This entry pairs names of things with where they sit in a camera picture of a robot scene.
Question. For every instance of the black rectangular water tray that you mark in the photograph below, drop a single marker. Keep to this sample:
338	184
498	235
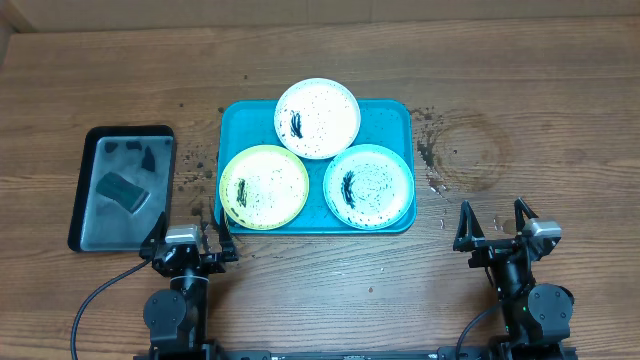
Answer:
143	155

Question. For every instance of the dark cleaning sponge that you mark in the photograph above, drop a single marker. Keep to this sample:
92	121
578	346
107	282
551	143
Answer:
128	195

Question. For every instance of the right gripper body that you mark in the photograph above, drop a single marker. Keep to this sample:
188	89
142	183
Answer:
490	251

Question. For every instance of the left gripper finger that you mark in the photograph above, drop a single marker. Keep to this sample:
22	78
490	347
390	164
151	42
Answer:
226	240
155	238

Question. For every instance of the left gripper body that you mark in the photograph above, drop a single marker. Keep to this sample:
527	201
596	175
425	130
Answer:
208	264

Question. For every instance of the teal plastic serving tray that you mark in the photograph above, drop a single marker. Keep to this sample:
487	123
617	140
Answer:
247	123

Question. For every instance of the yellow speckled plate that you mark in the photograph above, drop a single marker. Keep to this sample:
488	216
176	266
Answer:
264	187

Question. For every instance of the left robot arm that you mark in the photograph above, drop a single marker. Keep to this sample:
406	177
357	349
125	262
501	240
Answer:
176	317

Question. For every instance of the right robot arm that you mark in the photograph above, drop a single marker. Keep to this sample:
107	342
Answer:
537	316

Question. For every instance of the pink speckled plate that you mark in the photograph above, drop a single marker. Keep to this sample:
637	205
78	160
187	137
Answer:
317	118

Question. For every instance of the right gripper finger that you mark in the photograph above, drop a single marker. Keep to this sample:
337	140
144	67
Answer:
522	213
469	234

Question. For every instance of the light blue speckled plate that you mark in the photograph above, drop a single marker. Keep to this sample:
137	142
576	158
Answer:
368	187

